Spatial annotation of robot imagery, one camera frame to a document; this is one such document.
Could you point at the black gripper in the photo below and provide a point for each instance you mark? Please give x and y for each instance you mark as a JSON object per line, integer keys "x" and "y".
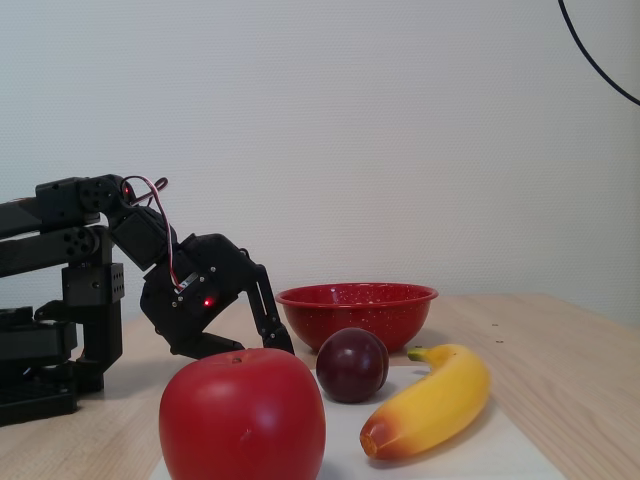
{"x": 192, "y": 300}

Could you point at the yellow banana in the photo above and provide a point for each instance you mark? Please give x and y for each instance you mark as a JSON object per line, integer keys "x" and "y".
{"x": 440, "y": 400}

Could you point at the dark purple plum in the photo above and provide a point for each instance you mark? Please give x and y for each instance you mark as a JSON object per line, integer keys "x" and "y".
{"x": 350, "y": 365}

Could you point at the red apple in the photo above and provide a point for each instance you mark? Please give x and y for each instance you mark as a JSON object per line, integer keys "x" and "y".
{"x": 240, "y": 415}

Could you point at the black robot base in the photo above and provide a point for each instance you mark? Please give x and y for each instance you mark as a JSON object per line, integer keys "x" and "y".
{"x": 35, "y": 345}

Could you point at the white paper sheet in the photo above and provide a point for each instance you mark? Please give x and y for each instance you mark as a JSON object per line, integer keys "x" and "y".
{"x": 345, "y": 440}

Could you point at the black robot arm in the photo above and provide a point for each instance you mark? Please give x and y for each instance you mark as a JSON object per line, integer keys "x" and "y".
{"x": 55, "y": 240}

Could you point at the red speckled bowl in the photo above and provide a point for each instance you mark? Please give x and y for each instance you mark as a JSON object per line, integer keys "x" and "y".
{"x": 360, "y": 315}

